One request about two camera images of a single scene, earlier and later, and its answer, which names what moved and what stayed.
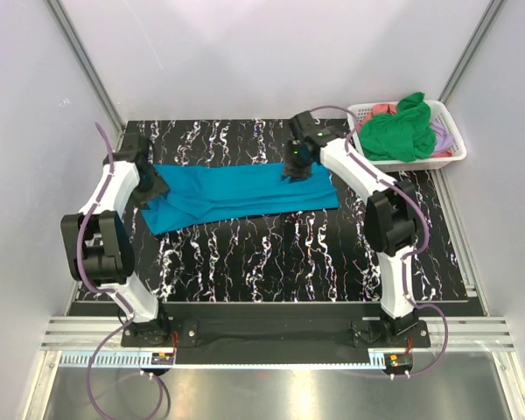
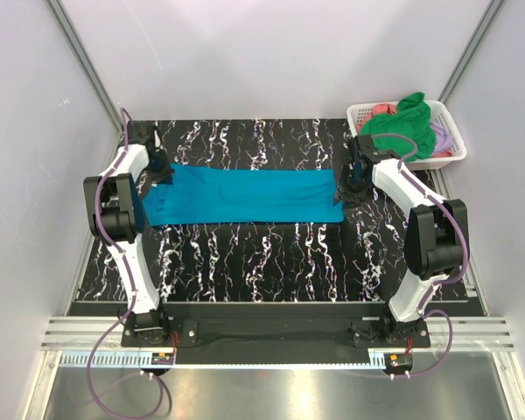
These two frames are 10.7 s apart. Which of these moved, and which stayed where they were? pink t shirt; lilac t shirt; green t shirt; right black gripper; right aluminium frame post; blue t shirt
Moved: right black gripper; blue t shirt
Stayed: lilac t shirt; green t shirt; pink t shirt; right aluminium frame post
